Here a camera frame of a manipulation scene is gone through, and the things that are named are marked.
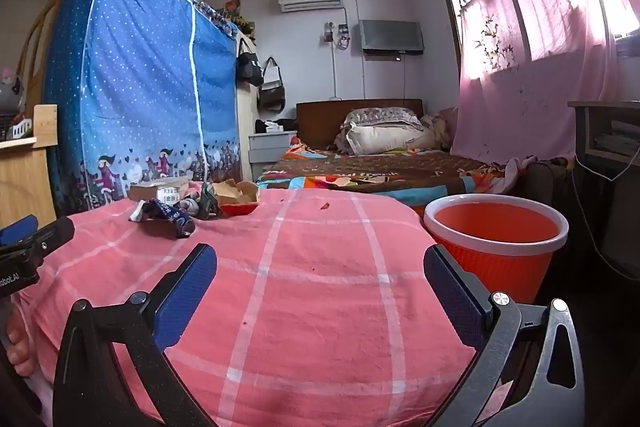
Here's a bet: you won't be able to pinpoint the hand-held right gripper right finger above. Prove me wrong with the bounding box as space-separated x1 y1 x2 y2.
423 244 586 427

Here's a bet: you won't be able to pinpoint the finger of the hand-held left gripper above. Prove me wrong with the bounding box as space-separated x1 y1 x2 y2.
0 217 76 260
0 214 40 248

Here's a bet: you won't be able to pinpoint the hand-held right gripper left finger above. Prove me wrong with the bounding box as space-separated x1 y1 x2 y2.
52 243 218 427

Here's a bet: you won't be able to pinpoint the orange bucket with white rim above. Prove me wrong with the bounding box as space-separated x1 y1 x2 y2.
423 194 570 308

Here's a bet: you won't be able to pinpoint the dark blue wrapper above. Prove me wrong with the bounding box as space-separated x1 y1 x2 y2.
129 199 197 240

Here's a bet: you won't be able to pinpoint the red-orange wrapper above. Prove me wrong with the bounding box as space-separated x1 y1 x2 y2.
218 201 261 216

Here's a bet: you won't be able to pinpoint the brown paper wrapper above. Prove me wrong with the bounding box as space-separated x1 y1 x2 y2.
214 179 259 206

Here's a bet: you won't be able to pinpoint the brown shoulder bag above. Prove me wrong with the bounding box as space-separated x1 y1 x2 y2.
257 57 287 112

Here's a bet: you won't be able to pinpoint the person's left hand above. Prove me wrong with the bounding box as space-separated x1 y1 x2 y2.
4 314 37 378

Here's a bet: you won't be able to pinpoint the light wooden shelf unit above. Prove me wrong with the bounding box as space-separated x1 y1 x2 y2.
0 104 58 228

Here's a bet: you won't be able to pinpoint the small toy house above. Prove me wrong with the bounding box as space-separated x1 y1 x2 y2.
0 112 35 142

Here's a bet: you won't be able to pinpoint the pink plaid cloth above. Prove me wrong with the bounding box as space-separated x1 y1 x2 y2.
12 188 493 427

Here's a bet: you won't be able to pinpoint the grey plush toy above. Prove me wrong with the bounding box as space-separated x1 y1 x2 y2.
0 67 26 112

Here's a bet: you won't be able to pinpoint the bed with colourful blanket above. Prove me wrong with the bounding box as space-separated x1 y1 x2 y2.
256 142 526 208

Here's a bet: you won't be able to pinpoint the dark cloth heap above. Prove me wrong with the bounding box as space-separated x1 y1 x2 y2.
525 159 576 208

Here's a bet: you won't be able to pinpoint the grey nightstand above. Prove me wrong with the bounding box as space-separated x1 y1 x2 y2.
248 131 298 180

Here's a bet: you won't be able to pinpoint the blue fabric wardrobe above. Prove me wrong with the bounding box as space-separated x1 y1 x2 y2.
42 0 243 218

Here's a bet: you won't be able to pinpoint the cream pillow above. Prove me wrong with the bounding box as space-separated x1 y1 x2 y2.
345 123 436 156

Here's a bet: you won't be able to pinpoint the cream crumpled cloth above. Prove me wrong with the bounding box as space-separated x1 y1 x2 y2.
422 112 453 148

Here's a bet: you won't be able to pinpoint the grey patterned pillow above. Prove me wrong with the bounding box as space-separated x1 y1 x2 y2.
341 107 425 130

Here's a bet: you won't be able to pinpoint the pink window sheet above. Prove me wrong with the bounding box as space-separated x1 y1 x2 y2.
452 0 640 162

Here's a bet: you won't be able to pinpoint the wooden bed headboard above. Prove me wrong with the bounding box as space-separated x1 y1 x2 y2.
296 99 425 148

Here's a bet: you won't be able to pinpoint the wooden desk with shelf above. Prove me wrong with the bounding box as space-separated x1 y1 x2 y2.
567 99 640 168

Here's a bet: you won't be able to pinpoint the black hanging bag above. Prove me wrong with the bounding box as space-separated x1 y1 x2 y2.
236 38 265 88

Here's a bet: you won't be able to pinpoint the colourful boxes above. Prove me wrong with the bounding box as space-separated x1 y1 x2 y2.
222 0 256 35

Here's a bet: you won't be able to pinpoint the white cable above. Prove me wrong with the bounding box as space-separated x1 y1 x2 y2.
575 152 640 280

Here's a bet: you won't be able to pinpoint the curved wooden frame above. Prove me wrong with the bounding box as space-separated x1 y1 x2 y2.
22 0 56 108

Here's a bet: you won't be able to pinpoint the wall television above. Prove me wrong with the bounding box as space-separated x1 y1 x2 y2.
359 20 425 56

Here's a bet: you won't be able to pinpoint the wall socket with hanging items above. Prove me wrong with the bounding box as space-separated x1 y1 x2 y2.
322 22 351 51

